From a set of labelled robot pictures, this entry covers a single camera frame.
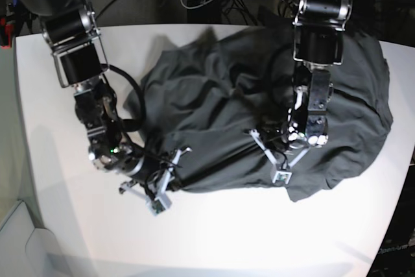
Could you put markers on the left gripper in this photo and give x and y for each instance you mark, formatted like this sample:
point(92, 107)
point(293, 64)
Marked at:
point(285, 136)

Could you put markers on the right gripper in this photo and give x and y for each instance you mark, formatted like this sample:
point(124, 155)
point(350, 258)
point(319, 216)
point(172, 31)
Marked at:
point(142, 167)

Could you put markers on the dark grey t-shirt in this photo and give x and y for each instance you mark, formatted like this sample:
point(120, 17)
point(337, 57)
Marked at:
point(209, 94)

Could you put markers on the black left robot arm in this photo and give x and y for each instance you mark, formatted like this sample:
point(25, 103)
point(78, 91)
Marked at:
point(318, 46)

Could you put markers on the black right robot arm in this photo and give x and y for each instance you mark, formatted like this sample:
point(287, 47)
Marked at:
point(70, 30)

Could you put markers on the red clamp tool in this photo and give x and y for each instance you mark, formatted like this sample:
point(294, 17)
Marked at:
point(7, 32)

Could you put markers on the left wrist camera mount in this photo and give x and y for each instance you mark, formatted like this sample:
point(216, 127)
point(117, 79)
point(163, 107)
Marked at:
point(281, 170)

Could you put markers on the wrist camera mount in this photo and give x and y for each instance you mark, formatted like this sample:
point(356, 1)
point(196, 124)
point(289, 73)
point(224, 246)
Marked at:
point(155, 194)
point(281, 170)

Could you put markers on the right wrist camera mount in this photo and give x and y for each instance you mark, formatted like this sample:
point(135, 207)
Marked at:
point(155, 194)

